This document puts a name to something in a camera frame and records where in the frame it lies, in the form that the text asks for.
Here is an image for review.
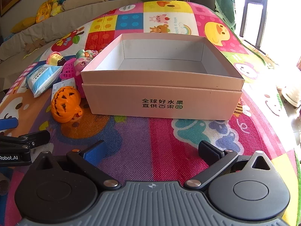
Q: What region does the orange pumpkin toy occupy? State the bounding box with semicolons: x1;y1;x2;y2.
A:
50;86;83;124

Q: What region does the blue white tissue pack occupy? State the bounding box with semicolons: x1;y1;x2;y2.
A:
26;64;63;98

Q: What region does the pink plastic basket toy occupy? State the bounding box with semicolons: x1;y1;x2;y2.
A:
60;58;76;80

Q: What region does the pink yellow cup toy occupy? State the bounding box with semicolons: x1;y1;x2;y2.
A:
46;52;67;66

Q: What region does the pink pig toy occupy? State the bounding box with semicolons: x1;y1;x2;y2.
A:
74;50;98;98

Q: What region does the colourful cartoon play mat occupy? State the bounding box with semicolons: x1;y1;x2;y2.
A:
1;1;300;225

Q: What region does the white label card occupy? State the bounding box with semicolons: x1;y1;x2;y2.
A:
51;78;76;100

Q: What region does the beige sofa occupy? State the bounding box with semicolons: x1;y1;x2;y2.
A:
1;0;142;91

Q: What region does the small brown plush toy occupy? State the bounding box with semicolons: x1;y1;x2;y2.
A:
24;39;46;54

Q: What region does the pink cardboard box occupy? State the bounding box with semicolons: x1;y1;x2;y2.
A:
81;33;244;120

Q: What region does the yellow plush toy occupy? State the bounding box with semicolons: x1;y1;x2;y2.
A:
11;0;57;34

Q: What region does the green hanging towel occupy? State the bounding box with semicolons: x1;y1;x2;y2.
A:
215;0;236;31

